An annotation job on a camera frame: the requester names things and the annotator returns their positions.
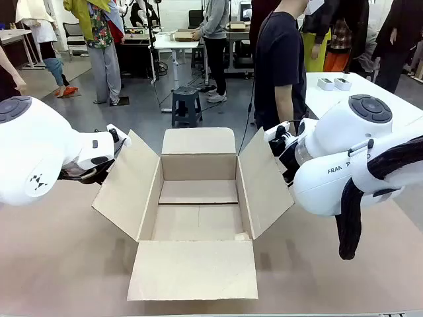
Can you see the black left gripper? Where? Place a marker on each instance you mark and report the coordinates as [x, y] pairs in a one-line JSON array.
[[86, 175]]

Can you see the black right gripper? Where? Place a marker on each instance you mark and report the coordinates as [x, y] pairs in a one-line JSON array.
[[289, 162]]

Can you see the brown cardboard box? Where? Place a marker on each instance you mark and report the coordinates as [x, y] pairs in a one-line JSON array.
[[198, 270]]

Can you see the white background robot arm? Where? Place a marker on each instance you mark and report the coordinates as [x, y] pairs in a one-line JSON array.
[[138, 13]]

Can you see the person's right forearm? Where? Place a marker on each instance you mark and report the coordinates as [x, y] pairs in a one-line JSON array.
[[287, 102]]

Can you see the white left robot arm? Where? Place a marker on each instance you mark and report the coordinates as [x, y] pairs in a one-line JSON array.
[[33, 148]]

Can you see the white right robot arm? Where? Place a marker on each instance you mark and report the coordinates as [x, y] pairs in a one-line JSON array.
[[347, 158]]

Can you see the dark floor plate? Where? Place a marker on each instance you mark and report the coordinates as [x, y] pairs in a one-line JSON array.
[[119, 101]]

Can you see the small white clock box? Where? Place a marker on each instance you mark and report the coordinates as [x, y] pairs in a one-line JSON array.
[[342, 84], [325, 84]]

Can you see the orange item on floor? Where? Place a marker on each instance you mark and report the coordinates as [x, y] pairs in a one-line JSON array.
[[66, 91]]

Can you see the person in navy t-shirt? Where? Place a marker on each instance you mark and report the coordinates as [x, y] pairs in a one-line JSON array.
[[281, 49]]

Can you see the mannequin in orange trousers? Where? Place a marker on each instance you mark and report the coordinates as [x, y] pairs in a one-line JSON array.
[[337, 59]]

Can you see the mannequin in yellow skirt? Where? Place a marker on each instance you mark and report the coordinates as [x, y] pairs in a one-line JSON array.
[[314, 49]]

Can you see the white side table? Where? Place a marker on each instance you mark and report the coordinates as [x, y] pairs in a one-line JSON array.
[[380, 89]]

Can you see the grey plastic stool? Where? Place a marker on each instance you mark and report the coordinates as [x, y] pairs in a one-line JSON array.
[[186, 105]]

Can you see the mannequin in yellow jacket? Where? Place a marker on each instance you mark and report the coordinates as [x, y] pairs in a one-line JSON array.
[[102, 49]]

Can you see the person in black clothes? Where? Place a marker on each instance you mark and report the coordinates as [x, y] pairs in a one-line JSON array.
[[6, 72]]

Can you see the person in grey sweater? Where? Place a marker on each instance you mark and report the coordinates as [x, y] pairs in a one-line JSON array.
[[367, 49]]

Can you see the black mesh office chair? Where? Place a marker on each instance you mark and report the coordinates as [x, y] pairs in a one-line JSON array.
[[74, 36]]

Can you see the black tripod stand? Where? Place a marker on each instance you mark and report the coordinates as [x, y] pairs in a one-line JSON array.
[[152, 49]]

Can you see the person in grey hoodie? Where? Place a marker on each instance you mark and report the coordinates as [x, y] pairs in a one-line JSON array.
[[215, 39]]

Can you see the small open cardboard box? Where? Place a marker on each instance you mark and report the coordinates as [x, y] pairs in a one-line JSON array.
[[238, 25]]

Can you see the mannequin in white top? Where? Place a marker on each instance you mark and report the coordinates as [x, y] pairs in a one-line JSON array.
[[43, 33]]

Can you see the figure in dark red garment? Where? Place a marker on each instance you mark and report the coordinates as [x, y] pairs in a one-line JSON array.
[[255, 13]]

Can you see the computer monitor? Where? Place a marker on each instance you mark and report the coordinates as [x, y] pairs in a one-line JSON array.
[[246, 11]]

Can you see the white table with grey legs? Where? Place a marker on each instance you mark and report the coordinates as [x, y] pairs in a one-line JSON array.
[[16, 34]]

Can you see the white height-adjustable desk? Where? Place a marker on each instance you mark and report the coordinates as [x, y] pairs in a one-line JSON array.
[[175, 44]]

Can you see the mannequin in black coat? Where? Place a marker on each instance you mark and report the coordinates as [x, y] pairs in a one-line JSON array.
[[396, 39]]

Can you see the flat cardboard box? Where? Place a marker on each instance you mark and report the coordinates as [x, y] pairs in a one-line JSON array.
[[186, 34]]

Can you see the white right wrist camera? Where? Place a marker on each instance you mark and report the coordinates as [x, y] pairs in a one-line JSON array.
[[272, 130]]

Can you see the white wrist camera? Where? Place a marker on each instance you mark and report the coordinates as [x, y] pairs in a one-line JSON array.
[[120, 138], [272, 130]]

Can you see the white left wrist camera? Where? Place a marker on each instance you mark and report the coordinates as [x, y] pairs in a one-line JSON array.
[[120, 138]]

